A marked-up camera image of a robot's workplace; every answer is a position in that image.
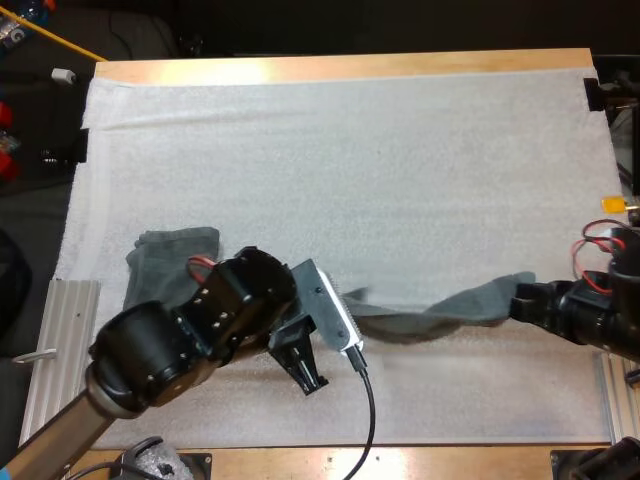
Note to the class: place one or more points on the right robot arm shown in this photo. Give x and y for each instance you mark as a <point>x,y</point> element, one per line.
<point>625,300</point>

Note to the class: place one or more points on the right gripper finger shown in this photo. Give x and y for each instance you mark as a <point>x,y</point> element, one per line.
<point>530,311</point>
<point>537,291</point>

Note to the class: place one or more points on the orange table clip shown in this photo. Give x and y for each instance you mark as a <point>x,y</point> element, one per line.
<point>614,204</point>

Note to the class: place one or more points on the ribbed aluminium rail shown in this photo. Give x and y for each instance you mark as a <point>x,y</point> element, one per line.
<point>620,395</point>
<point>60,350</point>

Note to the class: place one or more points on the grey-green towel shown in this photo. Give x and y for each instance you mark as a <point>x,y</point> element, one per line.
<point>165,260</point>
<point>450,312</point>

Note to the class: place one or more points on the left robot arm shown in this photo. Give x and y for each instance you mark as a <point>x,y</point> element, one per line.
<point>150,345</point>

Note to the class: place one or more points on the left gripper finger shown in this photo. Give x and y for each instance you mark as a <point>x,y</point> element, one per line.
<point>307,372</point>

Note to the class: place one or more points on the dark table clamp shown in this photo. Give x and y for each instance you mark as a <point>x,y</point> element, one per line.
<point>594,95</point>

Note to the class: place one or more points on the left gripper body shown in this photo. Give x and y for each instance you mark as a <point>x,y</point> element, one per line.
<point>295,332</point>

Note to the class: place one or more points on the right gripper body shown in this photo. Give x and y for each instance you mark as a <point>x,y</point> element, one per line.
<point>580,312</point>

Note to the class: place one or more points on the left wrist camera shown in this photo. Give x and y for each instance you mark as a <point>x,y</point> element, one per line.
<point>327,307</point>

